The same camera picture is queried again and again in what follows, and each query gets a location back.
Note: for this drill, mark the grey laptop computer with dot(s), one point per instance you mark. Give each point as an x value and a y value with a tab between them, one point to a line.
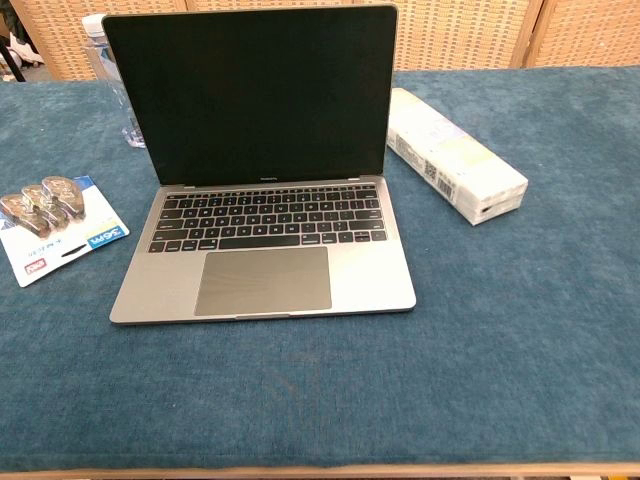
260	200

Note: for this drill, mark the blue table cloth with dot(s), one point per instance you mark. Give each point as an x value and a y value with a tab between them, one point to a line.
450	325

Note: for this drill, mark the white tissue pack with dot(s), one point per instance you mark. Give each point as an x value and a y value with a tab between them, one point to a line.
450	150

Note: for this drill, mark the woven rattan folding screen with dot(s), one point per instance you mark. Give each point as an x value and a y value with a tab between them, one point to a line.
450	35

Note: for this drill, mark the correction tape blister pack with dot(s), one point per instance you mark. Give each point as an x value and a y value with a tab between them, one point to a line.
55	220

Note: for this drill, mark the clear plastic water bottle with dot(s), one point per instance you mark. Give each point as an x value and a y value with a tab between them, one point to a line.
107	75

